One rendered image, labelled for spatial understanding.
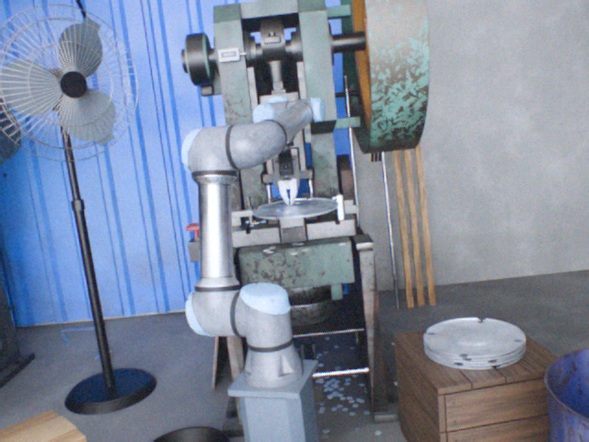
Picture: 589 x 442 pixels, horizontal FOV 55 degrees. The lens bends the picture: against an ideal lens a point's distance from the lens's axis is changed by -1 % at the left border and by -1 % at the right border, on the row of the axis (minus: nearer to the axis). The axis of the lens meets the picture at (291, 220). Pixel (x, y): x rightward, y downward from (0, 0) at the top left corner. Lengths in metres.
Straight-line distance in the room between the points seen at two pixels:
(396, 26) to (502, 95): 1.79
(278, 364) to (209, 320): 0.20
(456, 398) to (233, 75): 1.26
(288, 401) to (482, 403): 0.54
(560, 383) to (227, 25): 1.48
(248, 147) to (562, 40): 2.54
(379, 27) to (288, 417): 1.12
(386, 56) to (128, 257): 2.21
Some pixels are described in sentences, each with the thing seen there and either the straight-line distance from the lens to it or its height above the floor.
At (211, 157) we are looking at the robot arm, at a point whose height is 1.01.
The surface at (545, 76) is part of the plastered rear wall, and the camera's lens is 3.61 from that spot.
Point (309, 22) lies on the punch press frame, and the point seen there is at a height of 1.40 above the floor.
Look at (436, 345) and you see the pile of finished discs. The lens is 1.77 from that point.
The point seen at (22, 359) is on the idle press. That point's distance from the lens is 3.28.
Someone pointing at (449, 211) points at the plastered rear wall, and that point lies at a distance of 3.48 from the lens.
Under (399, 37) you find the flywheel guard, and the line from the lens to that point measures 1.80.
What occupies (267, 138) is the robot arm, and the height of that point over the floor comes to 1.04.
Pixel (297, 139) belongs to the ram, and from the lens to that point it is 2.09.
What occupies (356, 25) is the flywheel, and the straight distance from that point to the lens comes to 2.49.
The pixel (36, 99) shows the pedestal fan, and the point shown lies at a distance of 2.31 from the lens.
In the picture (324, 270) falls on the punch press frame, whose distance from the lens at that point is 2.00.
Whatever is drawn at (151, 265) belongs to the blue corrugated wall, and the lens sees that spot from 3.48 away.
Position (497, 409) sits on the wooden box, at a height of 0.26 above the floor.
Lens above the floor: 1.09
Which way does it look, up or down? 10 degrees down
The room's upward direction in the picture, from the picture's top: 6 degrees counter-clockwise
